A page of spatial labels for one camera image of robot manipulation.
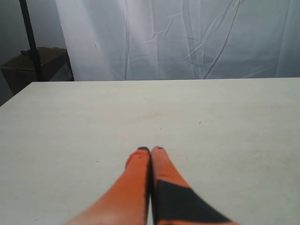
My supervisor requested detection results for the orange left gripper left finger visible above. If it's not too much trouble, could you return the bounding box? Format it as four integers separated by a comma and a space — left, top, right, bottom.
66, 147, 150, 225

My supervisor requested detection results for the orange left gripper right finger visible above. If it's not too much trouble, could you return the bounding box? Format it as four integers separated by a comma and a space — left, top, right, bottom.
151, 146, 237, 225

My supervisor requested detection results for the brown cardboard box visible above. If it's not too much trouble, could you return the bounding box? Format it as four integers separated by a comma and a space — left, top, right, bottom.
0, 47, 74, 95

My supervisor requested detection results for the white wrinkled backdrop curtain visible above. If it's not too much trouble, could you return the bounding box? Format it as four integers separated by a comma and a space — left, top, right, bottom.
56, 0, 300, 81

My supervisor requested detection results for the black stand pole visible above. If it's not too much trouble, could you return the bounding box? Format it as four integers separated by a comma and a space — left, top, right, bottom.
19, 0, 44, 82

